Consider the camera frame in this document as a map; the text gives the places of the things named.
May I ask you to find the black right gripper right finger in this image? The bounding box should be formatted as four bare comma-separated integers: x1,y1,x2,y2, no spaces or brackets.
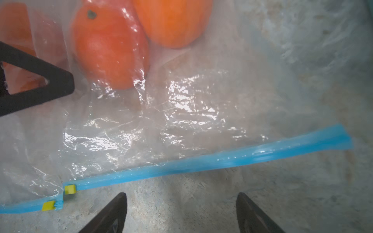
236,192,285,233

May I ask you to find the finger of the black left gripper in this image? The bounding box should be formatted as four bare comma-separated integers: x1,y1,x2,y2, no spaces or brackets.
1,42,75,116

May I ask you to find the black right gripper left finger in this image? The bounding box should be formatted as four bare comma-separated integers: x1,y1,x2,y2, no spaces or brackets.
79,192,128,233

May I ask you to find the orange fruit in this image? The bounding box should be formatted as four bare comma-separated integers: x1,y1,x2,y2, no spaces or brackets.
1,2,46,95
70,1,150,89
132,0,213,49

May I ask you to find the clear zip-top bag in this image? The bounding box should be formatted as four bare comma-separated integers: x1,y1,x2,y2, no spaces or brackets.
1,1,353,214

